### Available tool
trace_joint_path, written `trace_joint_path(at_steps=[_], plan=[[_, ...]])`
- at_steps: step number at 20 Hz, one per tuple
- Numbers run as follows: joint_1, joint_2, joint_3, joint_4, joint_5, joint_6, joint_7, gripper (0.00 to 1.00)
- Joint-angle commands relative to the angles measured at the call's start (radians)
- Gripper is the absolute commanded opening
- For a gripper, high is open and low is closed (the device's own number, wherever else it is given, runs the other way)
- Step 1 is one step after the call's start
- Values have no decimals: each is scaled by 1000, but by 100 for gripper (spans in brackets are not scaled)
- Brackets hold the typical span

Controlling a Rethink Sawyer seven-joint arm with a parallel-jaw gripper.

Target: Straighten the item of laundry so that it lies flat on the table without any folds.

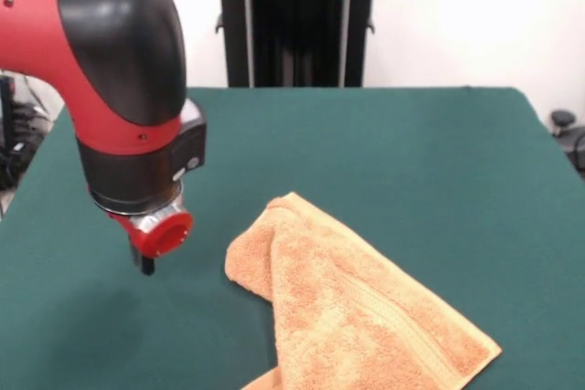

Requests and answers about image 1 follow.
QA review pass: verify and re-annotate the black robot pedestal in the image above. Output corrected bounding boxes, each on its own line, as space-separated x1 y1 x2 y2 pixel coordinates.
199 0 395 89

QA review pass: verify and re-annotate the black computer case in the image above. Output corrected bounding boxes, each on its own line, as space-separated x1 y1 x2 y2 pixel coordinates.
0 73 18 153

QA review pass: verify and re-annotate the dark green table cloth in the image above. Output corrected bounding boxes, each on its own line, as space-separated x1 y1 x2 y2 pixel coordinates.
0 85 585 390

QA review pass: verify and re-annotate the grey cable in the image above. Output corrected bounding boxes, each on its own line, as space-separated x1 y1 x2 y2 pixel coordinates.
22 75 51 117

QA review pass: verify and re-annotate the orange terry towel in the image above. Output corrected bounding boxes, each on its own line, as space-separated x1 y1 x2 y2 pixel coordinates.
223 192 504 390

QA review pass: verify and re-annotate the black office chair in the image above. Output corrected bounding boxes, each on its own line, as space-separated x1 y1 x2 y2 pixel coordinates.
550 109 585 179

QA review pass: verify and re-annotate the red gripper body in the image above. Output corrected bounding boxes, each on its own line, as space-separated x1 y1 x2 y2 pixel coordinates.
104 204 195 260

